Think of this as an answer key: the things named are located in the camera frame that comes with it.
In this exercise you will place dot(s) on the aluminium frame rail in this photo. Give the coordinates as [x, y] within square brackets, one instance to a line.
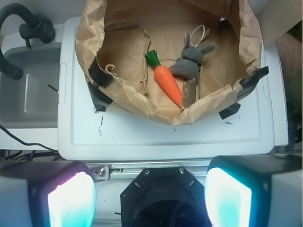
[104, 171]

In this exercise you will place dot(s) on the brown wood chip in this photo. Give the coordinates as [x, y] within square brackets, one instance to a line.
[189, 93]

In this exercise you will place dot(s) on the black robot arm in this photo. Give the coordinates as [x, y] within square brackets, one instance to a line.
[167, 200]

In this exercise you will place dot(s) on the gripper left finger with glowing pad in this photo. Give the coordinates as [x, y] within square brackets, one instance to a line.
[46, 194]

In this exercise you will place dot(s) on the grey plush bunny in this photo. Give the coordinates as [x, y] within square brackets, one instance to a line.
[189, 64]

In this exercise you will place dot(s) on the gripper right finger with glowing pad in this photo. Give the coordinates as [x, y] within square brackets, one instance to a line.
[255, 191]

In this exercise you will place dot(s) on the orange plastic carrot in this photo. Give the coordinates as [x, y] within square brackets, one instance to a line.
[164, 77]

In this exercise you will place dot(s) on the white rubber band loop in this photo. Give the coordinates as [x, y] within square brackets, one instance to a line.
[198, 35]

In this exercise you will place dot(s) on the brown paper bag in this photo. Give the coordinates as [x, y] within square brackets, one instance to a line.
[114, 35]

